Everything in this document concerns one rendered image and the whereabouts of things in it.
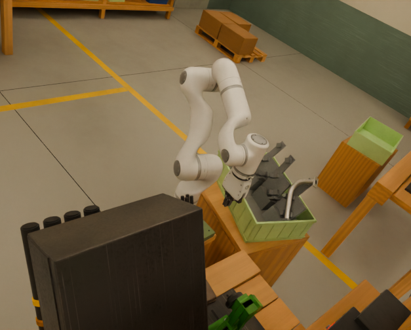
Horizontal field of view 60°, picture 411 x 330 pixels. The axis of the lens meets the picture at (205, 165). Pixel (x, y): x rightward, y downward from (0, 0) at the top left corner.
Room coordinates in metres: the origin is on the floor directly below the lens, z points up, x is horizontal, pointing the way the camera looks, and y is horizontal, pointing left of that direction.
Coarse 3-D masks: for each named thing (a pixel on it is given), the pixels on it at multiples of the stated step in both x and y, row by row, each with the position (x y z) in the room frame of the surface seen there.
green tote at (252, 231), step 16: (224, 176) 1.79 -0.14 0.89; (224, 192) 1.72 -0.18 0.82; (240, 208) 1.56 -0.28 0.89; (240, 224) 1.51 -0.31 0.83; (256, 224) 1.41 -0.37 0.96; (272, 224) 1.47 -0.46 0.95; (288, 224) 1.53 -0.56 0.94; (304, 224) 1.60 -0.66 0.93; (256, 240) 1.45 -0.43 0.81; (272, 240) 1.51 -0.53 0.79
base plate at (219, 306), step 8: (232, 288) 1.02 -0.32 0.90; (224, 296) 0.96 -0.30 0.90; (208, 304) 0.90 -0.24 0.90; (216, 304) 0.91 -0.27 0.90; (224, 304) 0.92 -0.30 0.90; (208, 312) 0.86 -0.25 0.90; (216, 312) 0.87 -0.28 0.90; (224, 312) 0.89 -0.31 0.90; (208, 320) 0.83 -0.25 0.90; (216, 320) 0.84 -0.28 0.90; (248, 320) 0.90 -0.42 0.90; (256, 320) 0.91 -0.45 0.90; (248, 328) 0.86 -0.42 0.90; (256, 328) 0.88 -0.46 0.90
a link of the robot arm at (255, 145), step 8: (248, 136) 1.09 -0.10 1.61; (256, 136) 1.10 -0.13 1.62; (248, 144) 1.06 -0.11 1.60; (256, 144) 1.06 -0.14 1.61; (264, 144) 1.08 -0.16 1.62; (248, 152) 1.05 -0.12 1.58; (256, 152) 1.05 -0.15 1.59; (264, 152) 1.07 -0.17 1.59; (248, 160) 1.04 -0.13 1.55; (256, 160) 1.06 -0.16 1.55; (240, 168) 1.06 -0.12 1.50; (248, 168) 1.05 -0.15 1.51; (256, 168) 1.08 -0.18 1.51
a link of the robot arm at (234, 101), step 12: (228, 96) 1.22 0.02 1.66; (240, 96) 1.23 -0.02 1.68; (228, 108) 1.20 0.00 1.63; (240, 108) 1.19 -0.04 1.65; (228, 120) 1.13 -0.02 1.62; (240, 120) 1.14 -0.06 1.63; (228, 132) 1.07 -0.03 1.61; (228, 144) 1.04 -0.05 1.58; (228, 156) 1.01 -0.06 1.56; (240, 156) 1.02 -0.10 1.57
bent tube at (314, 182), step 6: (300, 180) 1.72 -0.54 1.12; (306, 180) 1.71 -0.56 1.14; (312, 180) 1.70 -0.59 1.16; (318, 180) 1.71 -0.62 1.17; (294, 186) 1.71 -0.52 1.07; (288, 192) 1.68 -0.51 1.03; (288, 198) 1.65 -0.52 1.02; (288, 204) 1.62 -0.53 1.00; (288, 210) 1.60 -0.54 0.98; (288, 216) 1.57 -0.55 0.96
